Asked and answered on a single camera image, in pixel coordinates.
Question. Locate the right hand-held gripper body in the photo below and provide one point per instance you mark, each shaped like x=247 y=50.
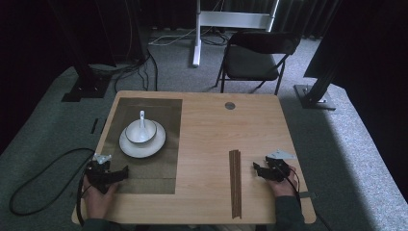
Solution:
x=279 y=170

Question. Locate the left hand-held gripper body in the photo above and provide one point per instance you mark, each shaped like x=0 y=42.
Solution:
x=97 y=174

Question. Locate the white plate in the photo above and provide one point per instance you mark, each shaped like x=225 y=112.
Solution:
x=141 y=150

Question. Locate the person's right hand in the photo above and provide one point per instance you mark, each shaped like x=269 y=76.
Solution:
x=285 y=189

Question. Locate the person's left hand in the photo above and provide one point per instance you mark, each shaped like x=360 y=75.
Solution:
x=94 y=203

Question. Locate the grey tape strip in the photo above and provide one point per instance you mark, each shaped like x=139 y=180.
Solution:
x=307 y=194

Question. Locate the brown placemat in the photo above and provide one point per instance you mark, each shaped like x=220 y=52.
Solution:
x=160 y=173

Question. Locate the white bowl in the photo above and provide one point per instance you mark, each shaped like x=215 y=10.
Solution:
x=134 y=134

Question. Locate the black floor tape strip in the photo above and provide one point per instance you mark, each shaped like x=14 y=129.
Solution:
x=104 y=125
x=94 y=125

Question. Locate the white ceramic spoon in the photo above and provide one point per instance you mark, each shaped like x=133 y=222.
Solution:
x=142 y=123

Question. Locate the grey round table grommet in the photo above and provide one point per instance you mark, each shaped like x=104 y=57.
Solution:
x=230 y=106

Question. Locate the black slanted stand with base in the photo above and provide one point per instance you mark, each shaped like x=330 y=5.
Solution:
x=314 y=97

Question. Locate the black stand with square base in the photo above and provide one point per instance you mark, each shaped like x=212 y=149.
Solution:
x=86 y=86

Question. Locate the black folding chair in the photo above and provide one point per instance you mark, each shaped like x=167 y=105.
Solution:
x=250 y=64

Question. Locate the white metal stand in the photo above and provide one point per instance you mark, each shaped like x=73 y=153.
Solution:
x=234 y=19

